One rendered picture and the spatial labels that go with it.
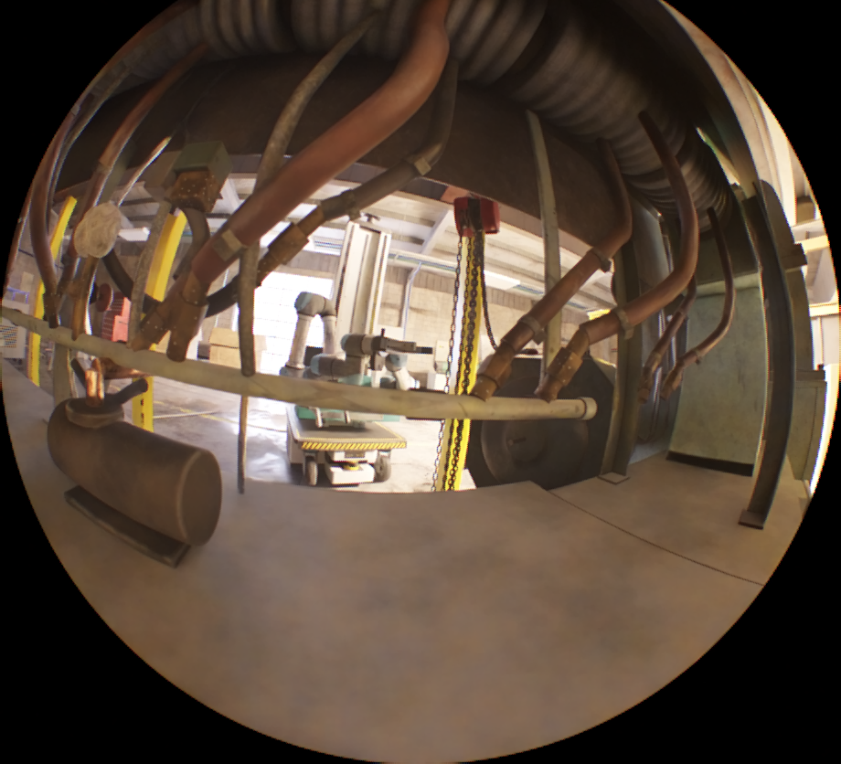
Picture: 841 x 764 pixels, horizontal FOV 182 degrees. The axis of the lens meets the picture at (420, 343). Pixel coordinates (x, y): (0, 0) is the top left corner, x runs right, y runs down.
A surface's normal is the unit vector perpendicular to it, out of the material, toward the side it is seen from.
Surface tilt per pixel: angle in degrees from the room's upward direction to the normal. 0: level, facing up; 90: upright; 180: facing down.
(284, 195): 143
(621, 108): 167
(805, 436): 90
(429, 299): 90
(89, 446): 56
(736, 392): 72
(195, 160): 90
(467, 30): 175
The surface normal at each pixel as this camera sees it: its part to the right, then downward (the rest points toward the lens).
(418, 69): 0.16, 0.29
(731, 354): -0.87, -0.43
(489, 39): -0.09, 0.98
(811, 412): -0.95, -0.14
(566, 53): 0.00, 0.89
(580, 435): -0.65, -0.19
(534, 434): -0.80, -0.15
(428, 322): 0.28, -0.06
